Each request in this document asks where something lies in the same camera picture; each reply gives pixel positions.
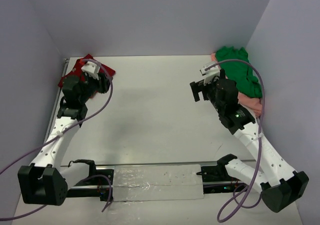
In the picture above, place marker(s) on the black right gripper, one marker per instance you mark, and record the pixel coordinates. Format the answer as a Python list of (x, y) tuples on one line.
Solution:
[(202, 89)]

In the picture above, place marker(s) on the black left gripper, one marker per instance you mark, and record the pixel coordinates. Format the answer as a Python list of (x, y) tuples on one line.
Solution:
[(104, 82)]

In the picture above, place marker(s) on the red t-shirt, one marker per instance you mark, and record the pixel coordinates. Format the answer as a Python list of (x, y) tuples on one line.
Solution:
[(76, 70)]

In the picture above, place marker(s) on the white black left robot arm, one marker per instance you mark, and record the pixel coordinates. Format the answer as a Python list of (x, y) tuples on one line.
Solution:
[(42, 182)]

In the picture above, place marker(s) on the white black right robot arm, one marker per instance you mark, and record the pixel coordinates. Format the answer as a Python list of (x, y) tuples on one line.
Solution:
[(278, 183)]

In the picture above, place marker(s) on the green t-shirt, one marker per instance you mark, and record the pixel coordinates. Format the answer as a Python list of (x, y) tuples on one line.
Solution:
[(227, 53)]

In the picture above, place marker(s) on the salmon pink t-shirt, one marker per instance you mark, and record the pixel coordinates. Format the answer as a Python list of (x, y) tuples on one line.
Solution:
[(250, 101)]

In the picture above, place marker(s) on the white cardboard front cover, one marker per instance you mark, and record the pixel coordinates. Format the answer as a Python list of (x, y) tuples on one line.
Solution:
[(87, 211)]

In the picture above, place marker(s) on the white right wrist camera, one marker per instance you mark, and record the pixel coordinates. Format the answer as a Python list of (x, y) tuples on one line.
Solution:
[(209, 71)]

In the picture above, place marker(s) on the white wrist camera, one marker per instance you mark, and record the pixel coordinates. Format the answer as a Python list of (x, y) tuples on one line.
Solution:
[(91, 69), (209, 71)]

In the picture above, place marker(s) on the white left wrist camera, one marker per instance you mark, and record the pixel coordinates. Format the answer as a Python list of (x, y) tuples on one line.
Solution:
[(91, 69)]

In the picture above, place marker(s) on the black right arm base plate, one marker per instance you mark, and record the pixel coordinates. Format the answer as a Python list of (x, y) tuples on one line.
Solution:
[(216, 180)]

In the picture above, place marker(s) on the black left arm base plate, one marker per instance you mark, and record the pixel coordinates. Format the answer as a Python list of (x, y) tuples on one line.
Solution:
[(97, 187)]

